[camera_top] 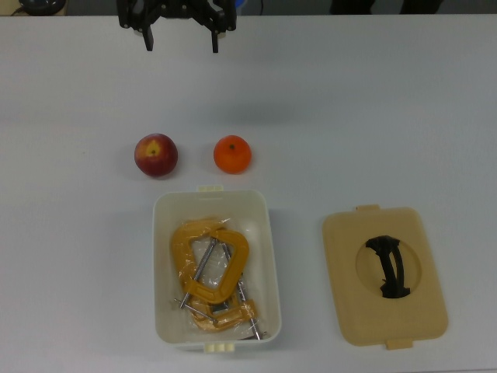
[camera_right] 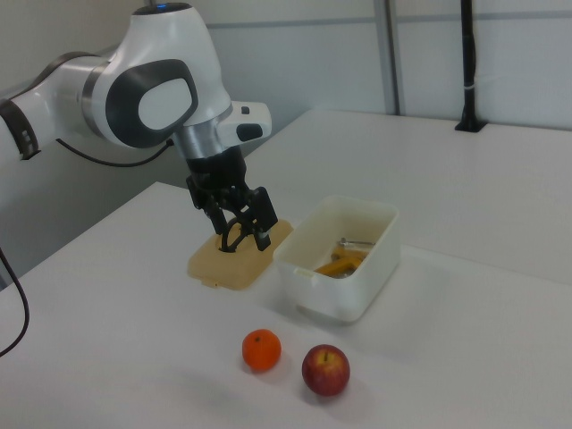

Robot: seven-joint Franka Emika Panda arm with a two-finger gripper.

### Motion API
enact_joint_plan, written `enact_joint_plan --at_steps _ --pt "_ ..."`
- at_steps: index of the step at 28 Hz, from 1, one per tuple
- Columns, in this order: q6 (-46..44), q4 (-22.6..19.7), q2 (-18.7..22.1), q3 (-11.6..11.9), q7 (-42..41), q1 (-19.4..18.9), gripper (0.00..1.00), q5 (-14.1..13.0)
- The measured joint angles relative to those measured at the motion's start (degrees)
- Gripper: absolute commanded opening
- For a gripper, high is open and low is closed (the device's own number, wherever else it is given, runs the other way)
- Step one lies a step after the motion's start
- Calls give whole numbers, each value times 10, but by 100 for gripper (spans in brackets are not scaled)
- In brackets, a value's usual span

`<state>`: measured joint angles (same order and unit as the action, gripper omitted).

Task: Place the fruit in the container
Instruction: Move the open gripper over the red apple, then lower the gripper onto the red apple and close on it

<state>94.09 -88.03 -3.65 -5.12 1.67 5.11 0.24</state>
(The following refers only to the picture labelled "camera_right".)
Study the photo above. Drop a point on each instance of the yellow tool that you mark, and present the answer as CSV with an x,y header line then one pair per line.
x,y
339,267

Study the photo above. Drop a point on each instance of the red toy apple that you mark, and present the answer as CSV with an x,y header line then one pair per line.
x,y
325,370

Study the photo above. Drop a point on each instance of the silver metal tool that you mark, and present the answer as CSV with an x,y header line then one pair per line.
x,y
357,243

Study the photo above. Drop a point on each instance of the black curved plastic piece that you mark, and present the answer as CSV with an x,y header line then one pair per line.
x,y
228,249

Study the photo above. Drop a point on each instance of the black pole with base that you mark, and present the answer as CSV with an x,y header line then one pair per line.
x,y
468,67

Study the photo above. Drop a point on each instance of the orange toy fruit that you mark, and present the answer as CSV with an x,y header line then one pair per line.
x,y
262,350

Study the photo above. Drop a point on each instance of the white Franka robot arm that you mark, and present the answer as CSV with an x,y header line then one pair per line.
x,y
147,58

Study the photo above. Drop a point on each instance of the beige plastic box lid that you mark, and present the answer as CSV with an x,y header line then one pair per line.
x,y
223,268

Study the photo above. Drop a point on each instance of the white plastic container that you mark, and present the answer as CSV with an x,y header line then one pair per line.
x,y
330,295

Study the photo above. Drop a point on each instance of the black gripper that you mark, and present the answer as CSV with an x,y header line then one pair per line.
x,y
219,172

